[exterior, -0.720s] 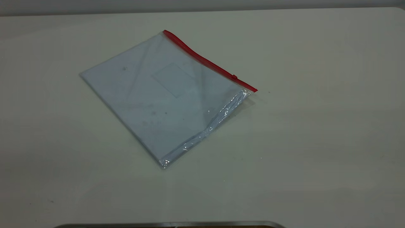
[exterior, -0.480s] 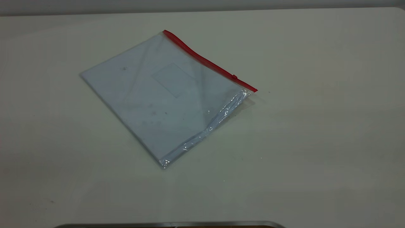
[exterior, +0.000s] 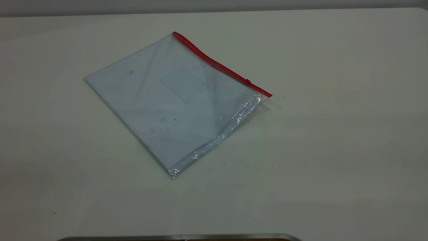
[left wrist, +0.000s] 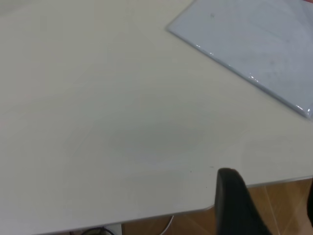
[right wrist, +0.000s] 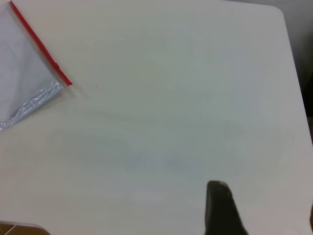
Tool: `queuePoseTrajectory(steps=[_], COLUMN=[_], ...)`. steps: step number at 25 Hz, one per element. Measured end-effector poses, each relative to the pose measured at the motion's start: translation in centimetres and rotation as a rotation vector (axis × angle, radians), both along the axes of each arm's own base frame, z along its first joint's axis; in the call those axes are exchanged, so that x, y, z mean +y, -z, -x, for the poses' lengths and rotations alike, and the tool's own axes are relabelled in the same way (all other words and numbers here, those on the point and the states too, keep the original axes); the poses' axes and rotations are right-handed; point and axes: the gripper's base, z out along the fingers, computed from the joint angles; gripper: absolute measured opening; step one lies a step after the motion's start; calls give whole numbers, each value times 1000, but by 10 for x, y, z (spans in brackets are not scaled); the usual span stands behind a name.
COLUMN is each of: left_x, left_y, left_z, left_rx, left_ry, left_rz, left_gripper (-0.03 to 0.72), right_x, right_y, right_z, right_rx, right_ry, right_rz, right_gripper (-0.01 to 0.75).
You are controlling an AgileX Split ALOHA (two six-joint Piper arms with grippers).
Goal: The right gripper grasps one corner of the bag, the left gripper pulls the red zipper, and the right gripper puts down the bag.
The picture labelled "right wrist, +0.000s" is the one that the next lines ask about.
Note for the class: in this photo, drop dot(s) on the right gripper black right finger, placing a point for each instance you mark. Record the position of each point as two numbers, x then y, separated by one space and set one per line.
311 220

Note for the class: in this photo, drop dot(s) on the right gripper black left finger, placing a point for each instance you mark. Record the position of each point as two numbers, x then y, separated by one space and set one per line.
221 210

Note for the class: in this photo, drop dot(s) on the clear plastic zipper bag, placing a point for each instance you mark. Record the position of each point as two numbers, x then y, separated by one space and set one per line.
22 63

